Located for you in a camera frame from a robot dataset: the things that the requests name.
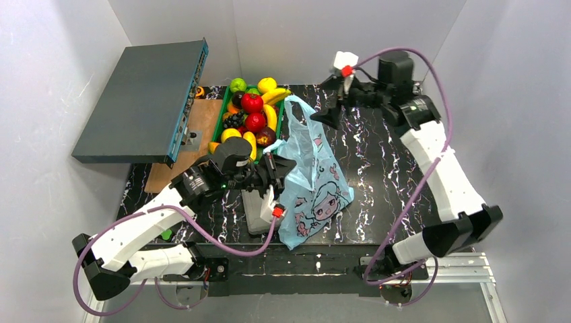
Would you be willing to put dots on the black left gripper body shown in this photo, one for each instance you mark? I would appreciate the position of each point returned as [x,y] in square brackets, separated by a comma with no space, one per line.
[268,168]

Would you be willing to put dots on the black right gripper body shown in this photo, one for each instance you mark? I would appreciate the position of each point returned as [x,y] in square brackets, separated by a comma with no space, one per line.
[340,95]

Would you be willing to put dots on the dark red fake apple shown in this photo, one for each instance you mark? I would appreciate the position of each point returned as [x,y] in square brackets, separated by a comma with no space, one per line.
[266,137]

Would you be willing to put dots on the light blue plastic bag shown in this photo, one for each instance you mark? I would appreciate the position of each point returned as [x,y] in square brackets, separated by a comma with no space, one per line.
[316,189]

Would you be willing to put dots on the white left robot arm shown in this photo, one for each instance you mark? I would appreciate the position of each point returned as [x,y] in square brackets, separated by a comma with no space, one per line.
[118,256]

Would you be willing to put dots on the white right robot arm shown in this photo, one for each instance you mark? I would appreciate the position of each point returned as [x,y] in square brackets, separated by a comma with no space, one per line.
[465,218]

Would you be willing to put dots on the red fake pomegranate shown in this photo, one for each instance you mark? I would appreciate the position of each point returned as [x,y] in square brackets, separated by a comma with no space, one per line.
[255,122]

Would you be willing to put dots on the yellow fake banana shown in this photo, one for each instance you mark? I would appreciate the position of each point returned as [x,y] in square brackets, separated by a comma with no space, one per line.
[276,95]
[271,116]

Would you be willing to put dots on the yellow fake lemon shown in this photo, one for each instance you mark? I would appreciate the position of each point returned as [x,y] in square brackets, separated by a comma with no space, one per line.
[229,133]

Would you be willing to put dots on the dark fake grapes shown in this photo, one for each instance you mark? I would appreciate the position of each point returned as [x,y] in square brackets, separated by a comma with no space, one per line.
[233,121]

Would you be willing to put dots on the orange fake mango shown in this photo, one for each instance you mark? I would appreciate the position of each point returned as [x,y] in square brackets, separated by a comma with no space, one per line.
[212,146]

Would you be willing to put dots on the green plastic fruit crate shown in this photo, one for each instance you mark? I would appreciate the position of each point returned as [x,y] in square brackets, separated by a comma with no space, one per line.
[232,104]

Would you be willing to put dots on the wooden board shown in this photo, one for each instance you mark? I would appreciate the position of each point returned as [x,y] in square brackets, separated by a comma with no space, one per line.
[201,125]

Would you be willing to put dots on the green bone-shaped toy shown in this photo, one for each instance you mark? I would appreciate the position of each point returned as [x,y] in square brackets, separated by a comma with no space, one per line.
[167,235]

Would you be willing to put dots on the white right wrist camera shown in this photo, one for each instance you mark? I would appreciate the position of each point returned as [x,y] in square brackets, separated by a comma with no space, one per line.
[342,68]

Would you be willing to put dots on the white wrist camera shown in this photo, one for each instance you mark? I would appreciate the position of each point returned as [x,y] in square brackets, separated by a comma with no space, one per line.
[342,68]
[270,208]

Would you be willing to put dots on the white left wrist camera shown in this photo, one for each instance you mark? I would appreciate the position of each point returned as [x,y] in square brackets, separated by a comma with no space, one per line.
[270,208]

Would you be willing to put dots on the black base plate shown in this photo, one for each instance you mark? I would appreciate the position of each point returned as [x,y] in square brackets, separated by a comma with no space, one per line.
[351,257]

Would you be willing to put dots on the dark grey network switch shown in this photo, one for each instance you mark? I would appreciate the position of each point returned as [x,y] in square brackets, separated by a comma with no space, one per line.
[143,112]

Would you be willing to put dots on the aluminium frame rail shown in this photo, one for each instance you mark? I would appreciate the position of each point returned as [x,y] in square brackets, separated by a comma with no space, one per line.
[455,272]

